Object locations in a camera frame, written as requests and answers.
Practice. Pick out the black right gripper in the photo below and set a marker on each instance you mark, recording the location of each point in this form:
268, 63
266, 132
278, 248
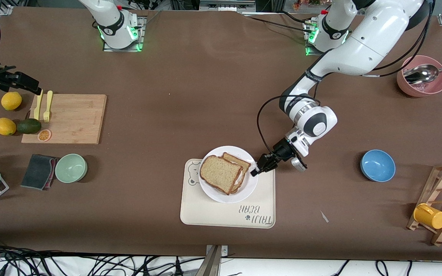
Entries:
3, 78

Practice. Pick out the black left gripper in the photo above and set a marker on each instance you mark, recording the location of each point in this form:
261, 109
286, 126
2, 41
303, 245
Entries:
281, 148

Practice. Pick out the white round plate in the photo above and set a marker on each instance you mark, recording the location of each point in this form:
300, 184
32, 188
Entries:
252, 184

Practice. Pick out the brown toast slice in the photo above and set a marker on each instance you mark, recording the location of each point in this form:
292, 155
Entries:
240, 163

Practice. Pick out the fried egg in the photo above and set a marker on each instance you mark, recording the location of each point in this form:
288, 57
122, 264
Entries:
241, 181

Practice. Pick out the light wholegrain bread slice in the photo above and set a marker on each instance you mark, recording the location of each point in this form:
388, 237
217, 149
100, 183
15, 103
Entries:
221, 174

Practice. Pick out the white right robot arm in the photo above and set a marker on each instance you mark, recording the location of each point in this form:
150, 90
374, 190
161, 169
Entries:
113, 27

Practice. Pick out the yellow lemon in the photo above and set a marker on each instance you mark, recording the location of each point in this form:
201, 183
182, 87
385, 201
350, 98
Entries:
11, 101
5, 127

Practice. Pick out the yellow plastic knife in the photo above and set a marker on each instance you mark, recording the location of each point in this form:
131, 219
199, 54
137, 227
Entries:
38, 107

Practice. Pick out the yellow plastic fork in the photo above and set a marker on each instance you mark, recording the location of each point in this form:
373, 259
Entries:
48, 101

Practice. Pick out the dark green avocado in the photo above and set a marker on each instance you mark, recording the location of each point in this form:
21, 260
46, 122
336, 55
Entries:
29, 126

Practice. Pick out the orange slice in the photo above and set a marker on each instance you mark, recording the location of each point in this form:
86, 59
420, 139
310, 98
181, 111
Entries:
44, 135

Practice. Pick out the bamboo cutting board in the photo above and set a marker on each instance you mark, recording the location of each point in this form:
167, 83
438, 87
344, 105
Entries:
71, 119

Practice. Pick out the beige bear print tray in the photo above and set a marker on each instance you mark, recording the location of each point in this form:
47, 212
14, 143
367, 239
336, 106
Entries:
205, 214

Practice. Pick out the small white tape scrap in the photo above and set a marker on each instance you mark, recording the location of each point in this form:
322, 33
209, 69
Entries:
324, 216

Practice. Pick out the dark grey folded cloth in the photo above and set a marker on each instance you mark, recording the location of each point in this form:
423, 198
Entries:
37, 171

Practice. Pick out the pink folded cloth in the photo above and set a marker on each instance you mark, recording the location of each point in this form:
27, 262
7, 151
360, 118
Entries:
53, 168

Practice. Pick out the mint green bowl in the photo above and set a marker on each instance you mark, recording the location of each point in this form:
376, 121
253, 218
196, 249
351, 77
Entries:
71, 168

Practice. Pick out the blue bowl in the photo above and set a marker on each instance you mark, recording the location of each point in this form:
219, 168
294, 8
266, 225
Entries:
378, 165

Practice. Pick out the pink bowl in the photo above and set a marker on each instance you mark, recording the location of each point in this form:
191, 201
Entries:
420, 91

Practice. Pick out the yellow mug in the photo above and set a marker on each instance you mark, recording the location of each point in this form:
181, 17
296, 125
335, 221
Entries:
432, 217

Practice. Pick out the metal ladle spoon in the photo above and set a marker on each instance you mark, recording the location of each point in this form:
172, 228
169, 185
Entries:
420, 73

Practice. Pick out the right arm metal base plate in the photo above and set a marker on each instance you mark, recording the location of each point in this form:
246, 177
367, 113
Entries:
123, 50

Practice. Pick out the grey metal camera bracket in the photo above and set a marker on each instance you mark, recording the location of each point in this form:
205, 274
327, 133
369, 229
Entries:
213, 264

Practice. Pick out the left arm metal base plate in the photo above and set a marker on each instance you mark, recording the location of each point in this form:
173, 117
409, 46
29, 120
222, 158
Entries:
313, 53

